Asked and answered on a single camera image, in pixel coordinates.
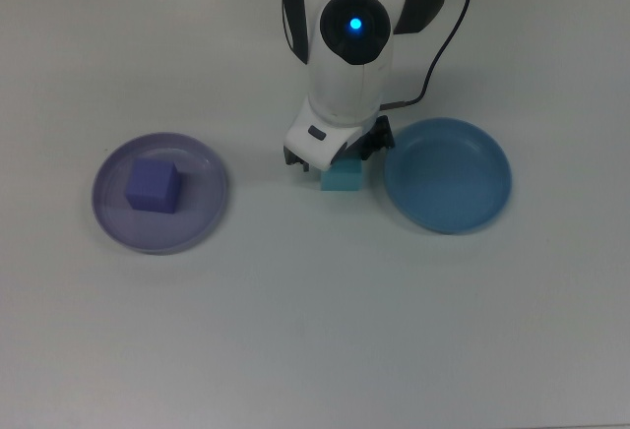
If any teal cube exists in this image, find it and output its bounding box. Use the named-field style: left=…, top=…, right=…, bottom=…
left=320, top=154, right=365, bottom=192

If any purple cube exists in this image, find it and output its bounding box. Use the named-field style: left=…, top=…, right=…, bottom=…
left=125, top=156, right=184, bottom=215

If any blue plate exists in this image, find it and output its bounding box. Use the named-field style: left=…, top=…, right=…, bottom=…
left=383, top=117, right=513, bottom=235

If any purple plate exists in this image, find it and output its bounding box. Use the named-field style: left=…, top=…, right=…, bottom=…
left=92, top=132, right=231, bottom=256

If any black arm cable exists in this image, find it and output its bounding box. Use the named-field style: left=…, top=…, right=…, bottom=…
left=381, top=0, right=474, bottom=110

